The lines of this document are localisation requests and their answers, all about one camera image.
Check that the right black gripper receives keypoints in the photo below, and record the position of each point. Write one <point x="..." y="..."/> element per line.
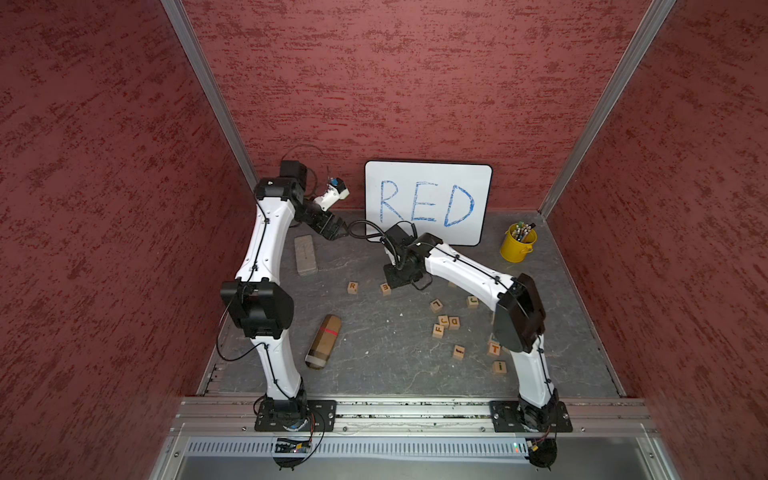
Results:
<point x="397" y="278"/>

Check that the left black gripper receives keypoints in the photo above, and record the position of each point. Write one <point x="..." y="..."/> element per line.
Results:
<point x="324" y="230"/>

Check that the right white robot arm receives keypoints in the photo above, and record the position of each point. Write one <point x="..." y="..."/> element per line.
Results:
<point x="518" y="314"/>

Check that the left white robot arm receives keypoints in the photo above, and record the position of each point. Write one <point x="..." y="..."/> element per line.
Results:
<point x="261" y="308"/>

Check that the wooden block letter L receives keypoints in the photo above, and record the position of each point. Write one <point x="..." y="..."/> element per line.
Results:
<point x="436" y="306"/>

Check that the wooden block letter F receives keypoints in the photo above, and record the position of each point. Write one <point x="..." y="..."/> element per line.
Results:
<point x="438" y="331"/>

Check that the wooden block letter I red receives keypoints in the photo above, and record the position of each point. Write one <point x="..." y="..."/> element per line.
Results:
<point x="458" y="352"/>

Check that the wooden block letter T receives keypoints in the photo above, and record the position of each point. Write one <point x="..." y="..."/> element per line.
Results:
<point x="494" y="349"/>

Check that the wooden block letter i front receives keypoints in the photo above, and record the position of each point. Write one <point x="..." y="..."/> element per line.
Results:
<point x="499" y="367"/>

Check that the grey rectangular eraser block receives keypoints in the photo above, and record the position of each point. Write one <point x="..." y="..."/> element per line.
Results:
<point x="306" y="263"/>

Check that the brown plaid pencil case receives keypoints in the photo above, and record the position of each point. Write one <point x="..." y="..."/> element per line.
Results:
<point x="324" y="342"/>

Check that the white dry-erase board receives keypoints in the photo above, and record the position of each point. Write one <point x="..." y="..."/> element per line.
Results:
<point x="448" y="200"/>

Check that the yellow pen cup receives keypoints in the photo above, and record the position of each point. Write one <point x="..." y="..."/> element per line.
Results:
<point x="515" y="252"/>

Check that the pens in cup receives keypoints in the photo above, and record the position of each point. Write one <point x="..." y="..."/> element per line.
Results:
<point x="521" y="230"/>

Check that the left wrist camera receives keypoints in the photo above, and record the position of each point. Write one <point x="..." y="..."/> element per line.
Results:
<point x="336" y="191"/>

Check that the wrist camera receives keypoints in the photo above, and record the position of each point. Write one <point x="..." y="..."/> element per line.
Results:
<point x="336" y="191"/>
<point x="399" y="237"/>

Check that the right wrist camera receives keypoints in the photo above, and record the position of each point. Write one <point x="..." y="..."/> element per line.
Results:
<point x="399" y="237"/>

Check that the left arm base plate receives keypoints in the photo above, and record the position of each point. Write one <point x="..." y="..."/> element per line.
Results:
<point x="316" y="416"/>

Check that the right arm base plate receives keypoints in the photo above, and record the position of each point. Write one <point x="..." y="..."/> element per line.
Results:
<point x="516" y="417"/>

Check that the aluminium front rail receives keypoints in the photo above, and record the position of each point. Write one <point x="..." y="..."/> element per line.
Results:
<point x="422" y="416"/>

